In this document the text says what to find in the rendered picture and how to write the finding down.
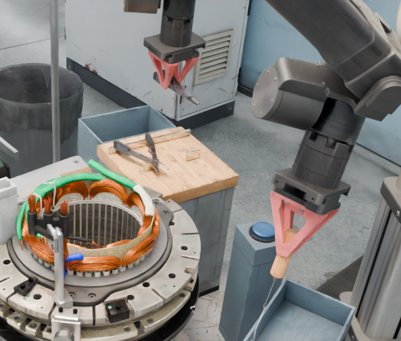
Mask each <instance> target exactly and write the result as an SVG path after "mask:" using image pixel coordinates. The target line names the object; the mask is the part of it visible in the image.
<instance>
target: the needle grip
mask: <svg viewBox="0 0 401 341"><path fill-rule="evenodd" d="M297 233H298V232H297V231H296V230H294V229H290V228H289V229H286V231H285V244H286V245H288V243H289V242H290V241H291V240H292V239H293V238H294V237H295V236H296V234H297ZM292 254H293V253H291V254H290V255H289V256H288V257H287V258H284V257H282V256H281V255H279V254H277V255H276V258H275V261H274V263H273V266H272V268H271V270H270V274H271V275H272V276H273V277H276V278H279V279H281V278H283V277H284V275H285V272H286V270H287V267H288V264H289V262H290V259H291V256H292Z"/></svg>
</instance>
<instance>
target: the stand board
mask: <svg viewBox="0 0 401 341"><path fill-rule="evenodd" d="M183 130H185V129H184V128H183V127H177V128H173V129H168V130H164V131H158V132H155V133H150V135H151V137H156V136H160V135H165V134H169V133H174V132H177V131H183ZM142 139H145V135H140V136H137V137H131V138H128V139H122V140H119V141H120V142H122V143H130V142H133V141H138V140H142ZM112 146H114V142H109V143H105V144H101V145H98V146H97V156H98V157H99V158H100V159H101V161H102V162H103V163H104V164H105V165H106V166H107V167H108V168H109V169H110V170H111V171H112V172H114V173H116V174H119V175H122V176H123V177H126V178H128V179H130V180H131V181H133V182H135V183H137V184H139V185H141V187H142V186H146V187H148V188H151V189H153V190H156V191H158V192H160V193H161V194H163V196H162V200H163V201H167V200H169V199H171V200H173V201H174V202H176V203H179V202H184V201H187V200H190V199H194V198H198V197H200V196H204V195H207V194H211V193H214V192H217V191H220V190H224V189H228V188H230V187H235V186H237V184H238V180H239V175H238V174H237V173H236V172H235V171H234V170H233V169H231V168H230V167H229V166H227V165H226V164H225V163H224V162H223V161H222V160H221V159H220V158H218V157H217V156H216V155H215V154H213V153H212V152H211V151H210V150H209V149H208V148H207V147H205V146H204V145H203V144H202V143H200V142H199V141H198V140H197V139H196V138H195V137H194V136H192V135H191V134H190V136H188V137H182V138H179V139H173V140H170V141H165V142H162V143H157V144H155V149H156V155H157V159H159V160H160V162H161V163H162V164H164V165H165V166H167V167H168V168H169V169H168V170H166V169H165V168H163V167H161V166H160V165H159V169H158V170H159V173H157V172H156V170H151V171H147V172H143V164H144V162H145V161H142V160H140V159H138V158H136V157H133V156H131V155H130V156H126V155H125V154H123V153H122V152H118V153H115V154H108V148H109V147H112ZM196 149H200V150H201V152H200V158H198V159H195V160H190V161H186V160H185V158H186V152H188V151H191V150H196ZM148 150H149V151H150V152H151V150H150V149H149V147H148V146H144V147H139V148H136V149H132V151H134V152H137V153H140V154H142V155H144V156H147V157H149V158H151V159H152V157H151V154H150V153H149V152H148Z"/></svg>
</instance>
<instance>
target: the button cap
mask: <svg viewBox="0 0 401 341"><path fill-rule="evenodd" d="M252 233H253V234H254V235H255V236H256V237H258V238H260V239H264V240H269V239H272V238H274V237H275V228H274V227H273V226H272V225H271V224H270V223H265V222H259V223H255V224H254V225H253V227H252Z"/></svg>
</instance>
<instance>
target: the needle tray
mask: <svg viewBox="0 0 401 341"><path fill-rule="evenodd" d="M355 309H356V307H353V306H351V305H348V304H346V303H344V302H342V301H339V300H337V299H334V298H332V297H330V296H328V295H325V294H323V293H321V292H318V291H316V290H313V289H312V288H309V287H307V286H304V285H302V284H300V283H298V282H295V281H293V280H291V279H288V278H285V280H284V281H283V283H282V284H281V286H280V287H279V289H278V290H277V292H276V293H275V295H274V296H273V297H272V299H271V300H270V302H269V303H268V305H267V306H266V308H265V310H264V313H263V315H262V318H261V320H260V322H259V324H258V321H259V319H260V316H261V315H260V316H259V318H258V320H257V321H256V322H255V324H254V326H253V327H252V328H251V330H250V331H249V333H248V334H247V336H246V337H245V339H244V340H243V341H251V340H254V332H255V331H254V330H255V329H256V326H257V324H258V327H257V329H256V335H255V340H254V341H344V338H345V337H346V334H347V333H348V330H349V328H350V324H351V322H352V318H353V316H354V311H355Z"/></svg>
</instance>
